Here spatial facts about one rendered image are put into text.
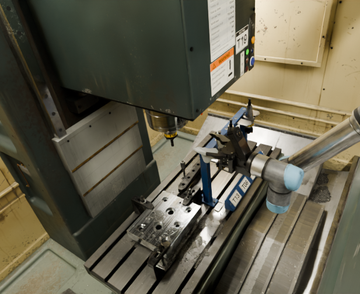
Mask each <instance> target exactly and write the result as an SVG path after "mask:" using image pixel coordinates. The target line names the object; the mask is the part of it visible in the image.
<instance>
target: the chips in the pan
mask: <svg viewBox="0 0 360 294"><path fill-rule="evenodd" d="M327 175H329V174H328V173H326V174H325V173H320V175H319V177H318V179H317V182H316V184H318V185H322V184H326V183H328V180H329V179H328V177H327ZM310 199H311V200H312V202H315V203H317V204H320V203H323V204H325V202H330V200H331V195H330V192H329V190H328V187H327V186H320V187H317V189H315V190H314V191H313V192H312V194H311V196H310Z"/></svg>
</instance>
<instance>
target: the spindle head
mask: <svg viewBox="0 0 360 294"><path fill-rule="evenodd" d="M26 1H27V3H28V6H29V8H30V11H31V13H32V16H33V19H34V21H35V24H36V26H37V29H38V31H39V34H40V37H41V39H42V42H43V44H44V47H45V49H46V52H47V55H48V57H49V60H50V62H51V65H52V67H53V70H54V73H55V75H56V77H57V81H58V83H59V85H60V86H61V88H63V89H67V90H71V91H74V92H79V93H83V94H86V95H91V96H94V97H99V98H102V99H106V100H111V101H114V102H117V103H122V104H126V105H129V106H134V107H138V108H141V109H145V110H149V111H154V112H157V113H161V114H165V115H169V116H172V117H177V118H181V119H184V120H189V121H194V120H195V119H196V118H197V117H198V116H199V115H200V114H202V113H203V112H204V111H205V110H206V109H207V108H208V107H209V106H210V105H211V104H212V103H213V102H214V101H215V100H216V99H217V98H219V97H220V96H221V95H222V94H223V93H224V92H225V91H226V90H228V89H229V88H230V87H231V86H232V85H233V84H234V83H235V82H236V81H237V80H238V79H239V78H240V54H241V53H242V52H243V51H244V61H245V58H246V57H248V58H249V53H248V55H247V56H245V50H246V48H248V49H249V44H250V16H251V15H253V14H254V13H255V10H256V9H255V5H256V0H235V33H237V32H238V31H239V30H241V29H242V28H244V27H245V26H247V25H248V45H247V46H246V47H245V48H244V49H242V50H241V51H239V52H238V53H237V54H235V45H234V46H233V47H231V48H233V63H234V77H233V78H232V79H231V80H230V81H229V82H228V83H227V84H226V85H225V86H223V87H222V88H221V89H220V90H219V91H218V92H216V93H215V94H214V95H213V96H212V92H211V72H210V64H212V63H213V62H214V61H216V60H217V59H218V58H219V57H221V56H222V55H224V54H225V53H226V52H227V51H229V50H230V49H231V48H230V49H228V50H227V51H226V52H224V53H223V54H222V55H220V56H219V57H218V58H217V59H215V60H214V61H212V62H211V49H210V37H209V16H208V0H26ZM246 65H248V67H249V61H248V63H247V64H245V63H244V69H245V66H246ZM244 74H245V71H244Z"/></svg>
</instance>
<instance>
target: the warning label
mask: <svg viewBox="0 0 360 294"><path fill-rule="evenodd" d="M210 72H211V92H212V96H213V95H214V94H215V93H216V92H218V91H219V90H220V89H221V88H222V87H223V86H225V85H226V84H227V83H228V82H229V81H230V80H231V79H232V78H233V77H234V63H233V48H231V49H230V50H229V51H227V52H226V53H225V54H224V55H222V56H221V57H219V58H218V59H217V60H216V61H214V62H213V63H212V64H210Z"/></svg>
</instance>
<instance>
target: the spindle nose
mask: <svg viewBox="0 0 360 294"><path fill-rule="evenodd" d="M145 113H146V118H147V122H148V124H149V127H150V128H151V129H153V130H154V131H157V132H173V131H177V130H179V129H181V128H183V127H184V126H185V125H186V124H187V123H188V120H184V119H181V118H177V117H172V116H170V115H165V114H161V113H157V112H154V111H149V110H145Z"/></svg>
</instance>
